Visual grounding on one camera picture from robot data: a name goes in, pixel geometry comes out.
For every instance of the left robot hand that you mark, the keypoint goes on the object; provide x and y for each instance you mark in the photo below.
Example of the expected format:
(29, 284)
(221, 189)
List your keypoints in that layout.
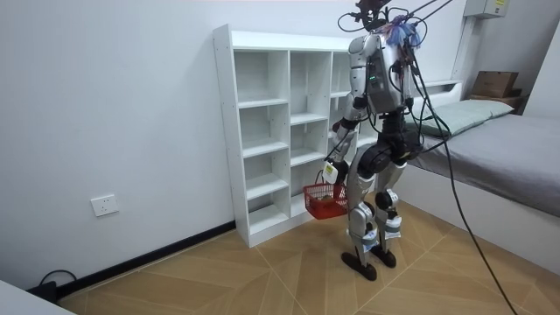
(331, 172)

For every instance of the red plastic basket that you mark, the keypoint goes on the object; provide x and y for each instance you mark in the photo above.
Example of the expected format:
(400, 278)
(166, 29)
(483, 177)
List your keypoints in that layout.
(326, 209)

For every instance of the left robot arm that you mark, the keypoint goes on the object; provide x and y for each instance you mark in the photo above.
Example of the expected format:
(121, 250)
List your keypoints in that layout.
(358, 65)

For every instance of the robot legs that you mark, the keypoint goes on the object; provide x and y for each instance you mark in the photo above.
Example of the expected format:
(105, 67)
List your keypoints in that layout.
(361, 188)

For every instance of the robot body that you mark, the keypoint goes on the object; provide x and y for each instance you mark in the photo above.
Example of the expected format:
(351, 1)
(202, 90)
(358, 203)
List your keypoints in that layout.
(385, 83)

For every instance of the grey-green pillow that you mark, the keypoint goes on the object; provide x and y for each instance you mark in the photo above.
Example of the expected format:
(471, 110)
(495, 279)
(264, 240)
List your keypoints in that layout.
(464, 114)

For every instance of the white cubby shelf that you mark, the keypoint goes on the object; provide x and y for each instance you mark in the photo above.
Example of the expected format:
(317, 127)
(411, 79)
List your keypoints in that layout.
(262, 41)

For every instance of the grey bed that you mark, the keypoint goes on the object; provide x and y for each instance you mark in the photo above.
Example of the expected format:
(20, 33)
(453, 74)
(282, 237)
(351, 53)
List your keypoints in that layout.
(503, 153)

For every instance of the cardboard box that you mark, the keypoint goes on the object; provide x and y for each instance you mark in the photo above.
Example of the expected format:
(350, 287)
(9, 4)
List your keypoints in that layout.
(494, 84)

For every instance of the brown wooden nightstand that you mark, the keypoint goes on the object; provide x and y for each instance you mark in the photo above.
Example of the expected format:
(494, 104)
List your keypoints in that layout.
(507, 101)

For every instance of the black power adapter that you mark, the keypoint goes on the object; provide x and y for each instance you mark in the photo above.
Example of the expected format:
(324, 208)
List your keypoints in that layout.
(44, 292)

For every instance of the white desk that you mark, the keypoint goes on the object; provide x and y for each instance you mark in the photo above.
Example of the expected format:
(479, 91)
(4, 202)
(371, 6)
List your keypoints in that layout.
(22, 304)

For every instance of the grey wall electrical box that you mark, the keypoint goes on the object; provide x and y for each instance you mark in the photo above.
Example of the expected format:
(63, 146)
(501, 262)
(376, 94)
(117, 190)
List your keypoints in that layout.
(483, 8)

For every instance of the white wall socket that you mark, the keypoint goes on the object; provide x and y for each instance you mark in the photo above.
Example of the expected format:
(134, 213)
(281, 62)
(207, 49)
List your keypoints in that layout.
(104, 205)

